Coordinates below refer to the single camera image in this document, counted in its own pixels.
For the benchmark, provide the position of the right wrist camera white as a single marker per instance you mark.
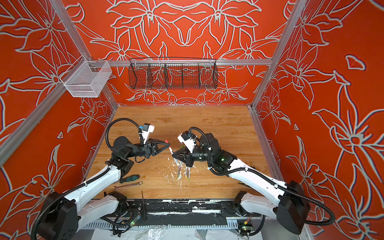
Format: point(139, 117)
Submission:
point(187, 140)

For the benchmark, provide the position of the metal wrench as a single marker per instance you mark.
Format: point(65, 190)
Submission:
point(116, 188)

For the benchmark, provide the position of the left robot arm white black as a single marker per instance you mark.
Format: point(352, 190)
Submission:
point(63, 215)

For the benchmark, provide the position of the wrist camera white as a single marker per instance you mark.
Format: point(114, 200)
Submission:
point(187, 140)
point(145, 131)

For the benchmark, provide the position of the black wire basket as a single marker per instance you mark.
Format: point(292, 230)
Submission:
point(173, 74)

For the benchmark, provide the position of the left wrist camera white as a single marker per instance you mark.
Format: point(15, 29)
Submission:
point(145, 131)

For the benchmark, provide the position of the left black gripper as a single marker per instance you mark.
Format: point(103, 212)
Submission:
point(149, 149)

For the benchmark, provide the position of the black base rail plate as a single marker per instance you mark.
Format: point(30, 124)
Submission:
point(165, 207)

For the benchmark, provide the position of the white mesh basket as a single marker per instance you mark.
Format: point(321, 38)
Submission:
point(86, 79)

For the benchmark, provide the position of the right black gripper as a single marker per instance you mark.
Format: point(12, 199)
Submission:
point(188, 157)

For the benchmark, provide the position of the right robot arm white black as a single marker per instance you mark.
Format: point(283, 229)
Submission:
point(285, 202)

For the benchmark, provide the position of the green handle screwdriver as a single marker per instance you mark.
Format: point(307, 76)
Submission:
point(131, 178)

